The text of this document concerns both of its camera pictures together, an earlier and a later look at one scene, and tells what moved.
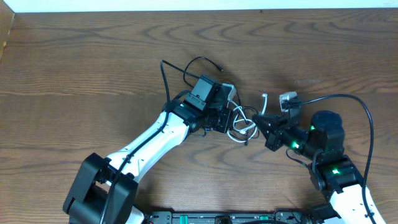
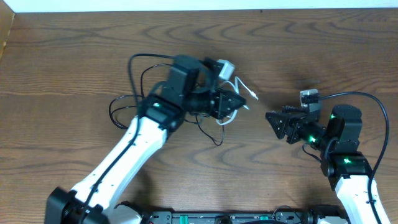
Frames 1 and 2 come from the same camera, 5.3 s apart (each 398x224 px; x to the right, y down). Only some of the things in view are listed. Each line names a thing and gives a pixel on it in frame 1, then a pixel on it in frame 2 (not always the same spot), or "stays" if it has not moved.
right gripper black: (275, 137) to (291, 129)
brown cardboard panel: (7, 14) stays
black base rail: (281, 217) stays
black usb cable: (246, 107) to (189, 122)
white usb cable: (244, 119) to (236, 86)
